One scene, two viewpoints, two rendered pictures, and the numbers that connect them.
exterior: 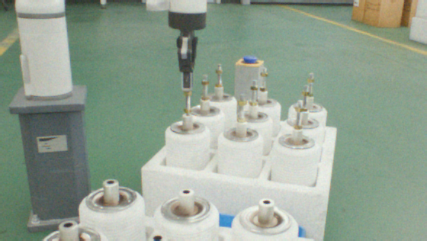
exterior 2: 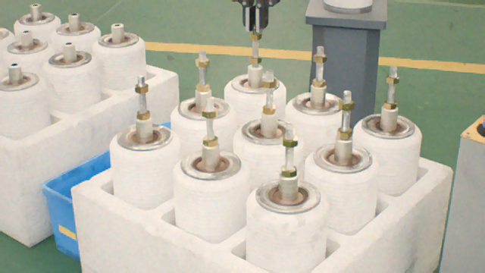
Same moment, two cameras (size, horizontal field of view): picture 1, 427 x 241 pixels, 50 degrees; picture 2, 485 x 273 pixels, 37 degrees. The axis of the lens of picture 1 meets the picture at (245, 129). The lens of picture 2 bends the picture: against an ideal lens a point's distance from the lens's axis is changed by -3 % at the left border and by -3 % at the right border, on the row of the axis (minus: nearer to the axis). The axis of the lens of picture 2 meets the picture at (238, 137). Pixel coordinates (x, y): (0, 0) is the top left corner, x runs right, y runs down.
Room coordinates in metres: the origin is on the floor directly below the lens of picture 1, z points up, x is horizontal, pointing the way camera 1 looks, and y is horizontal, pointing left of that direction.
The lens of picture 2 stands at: (1.38, -0.84, 0.70)
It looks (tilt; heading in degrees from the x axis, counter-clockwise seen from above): 27 degrees down; 117
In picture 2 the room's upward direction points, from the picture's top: straight up
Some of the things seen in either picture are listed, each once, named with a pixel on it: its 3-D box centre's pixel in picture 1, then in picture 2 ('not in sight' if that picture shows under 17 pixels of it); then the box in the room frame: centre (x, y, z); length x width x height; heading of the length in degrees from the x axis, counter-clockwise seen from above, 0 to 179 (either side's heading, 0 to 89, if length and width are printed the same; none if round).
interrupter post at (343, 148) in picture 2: (262, 98); (343, 149); (1.12, -0.04, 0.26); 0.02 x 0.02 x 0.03
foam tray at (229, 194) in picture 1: (249, 178); (267, 231); (1.00, -0.02, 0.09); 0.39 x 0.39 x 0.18; 78
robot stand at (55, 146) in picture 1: (58, 156); (343, 81); (0.95, 0.43, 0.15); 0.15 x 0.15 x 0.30; 17
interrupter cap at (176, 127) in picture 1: (187, 127); (255, 84); (0.91, 0.12, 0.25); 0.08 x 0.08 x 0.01
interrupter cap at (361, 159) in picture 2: (262, 102); (342, 158); (1.12, -0.04, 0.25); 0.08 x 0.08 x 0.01
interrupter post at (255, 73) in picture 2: (187, 122); (255, 76); (0.91, 0.12, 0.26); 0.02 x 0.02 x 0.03
